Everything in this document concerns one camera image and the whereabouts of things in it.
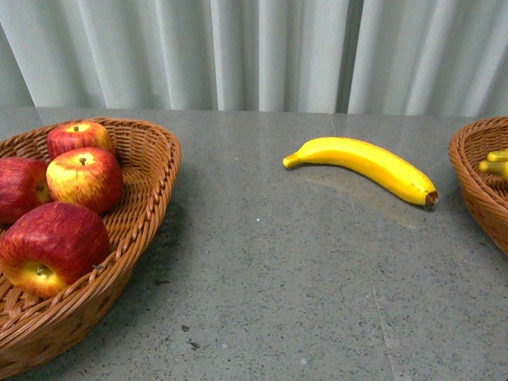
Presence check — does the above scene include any yellow banana beside basket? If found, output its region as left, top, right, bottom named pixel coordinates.
left=283, top=137, right=439, bottom=206

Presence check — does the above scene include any red yellow apple middle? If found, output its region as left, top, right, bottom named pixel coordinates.
left=46, top=147, right=123, bottom=214

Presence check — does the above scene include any red apple back of basket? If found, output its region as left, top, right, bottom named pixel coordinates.
left=47, top=121, right=116, bottom=160

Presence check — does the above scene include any white pleated curtain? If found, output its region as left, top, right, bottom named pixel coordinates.
left=1, top=1, right=507, bottom=117

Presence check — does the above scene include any red apple front tilted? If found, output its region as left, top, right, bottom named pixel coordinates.
left=1, top=202, right=112, bottom=298

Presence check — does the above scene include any dark red apple left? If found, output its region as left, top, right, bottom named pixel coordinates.
left=1, top=156, right=52, bottom=224

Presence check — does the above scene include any right brown wicker basket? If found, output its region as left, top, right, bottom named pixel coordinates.
left=448, top=116, right=507, bottom=253

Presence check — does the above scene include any brown wicker basket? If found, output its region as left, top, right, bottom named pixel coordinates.
left=1, top=117, right=181, bottom=379
left=448, top=116, right=507, bottom=253

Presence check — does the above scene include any upper banana in basket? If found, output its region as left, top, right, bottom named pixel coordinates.
left=478, top=148, right=508, bottom=181

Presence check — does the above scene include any left brown wicker basket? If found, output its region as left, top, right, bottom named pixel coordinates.
left=1, top=117, right=181, bottom=379

